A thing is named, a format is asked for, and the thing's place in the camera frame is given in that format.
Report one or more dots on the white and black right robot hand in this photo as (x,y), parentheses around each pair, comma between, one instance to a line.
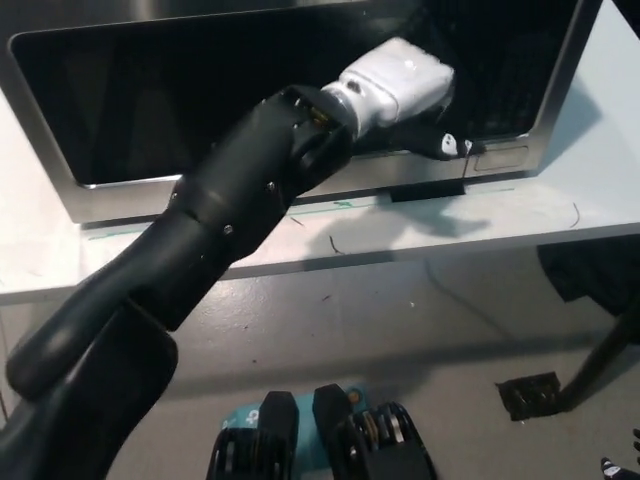
(627,470)

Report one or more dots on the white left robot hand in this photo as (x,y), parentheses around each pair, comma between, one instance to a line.
(400,85)

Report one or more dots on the stainless steel microwave body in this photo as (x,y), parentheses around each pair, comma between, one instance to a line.
(565,100)

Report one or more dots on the black cloth under desk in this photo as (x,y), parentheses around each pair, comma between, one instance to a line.
(590,275)

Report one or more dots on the black and teal robot body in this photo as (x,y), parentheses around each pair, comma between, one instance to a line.
(350,440)

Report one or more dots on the black table leg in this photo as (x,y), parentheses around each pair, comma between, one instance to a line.
(605,355)

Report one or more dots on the black floor tape patch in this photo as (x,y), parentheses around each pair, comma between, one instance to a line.
(527,397)

